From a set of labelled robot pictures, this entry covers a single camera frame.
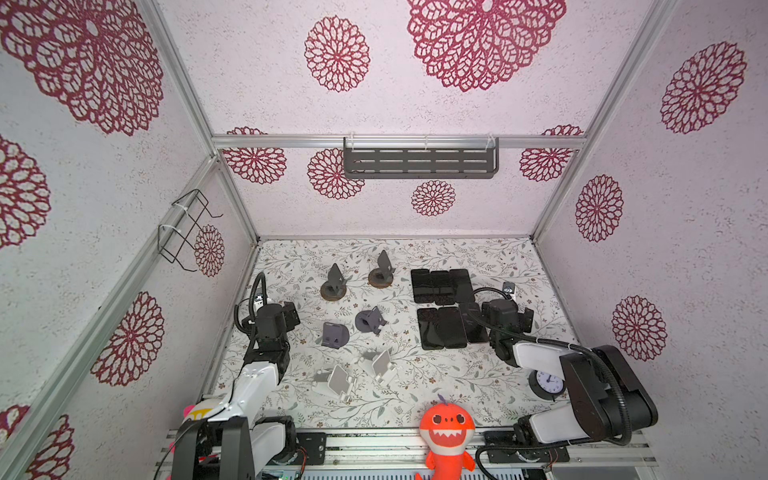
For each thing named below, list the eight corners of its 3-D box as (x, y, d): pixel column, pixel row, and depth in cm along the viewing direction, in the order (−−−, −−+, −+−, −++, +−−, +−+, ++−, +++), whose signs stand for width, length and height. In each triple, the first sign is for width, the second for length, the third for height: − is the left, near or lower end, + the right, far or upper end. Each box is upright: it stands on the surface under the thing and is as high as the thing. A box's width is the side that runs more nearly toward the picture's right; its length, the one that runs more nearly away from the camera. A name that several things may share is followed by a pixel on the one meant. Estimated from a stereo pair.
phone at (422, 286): (413, 302, 104) (414, 299, 103) (411, 272, 113) (411, 269, 111) (433, 302, 104) (434, 299, 103) (429, 272, 113) (430, 269, 111)
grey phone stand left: (323, 347, 93) (318, 336, 87) (328, 333, 96) (324, 320, 90) (344, 352, 92) (341, 340, 86) (349, 337, 95) (347, 325, 89)
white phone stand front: (312, 392, 85) (306, 381, 78) (321, 371, 89) (315, 358, 81) (349, 403, 83) (346, 393, 76) (356, 381, 87) (354, 369, 80)
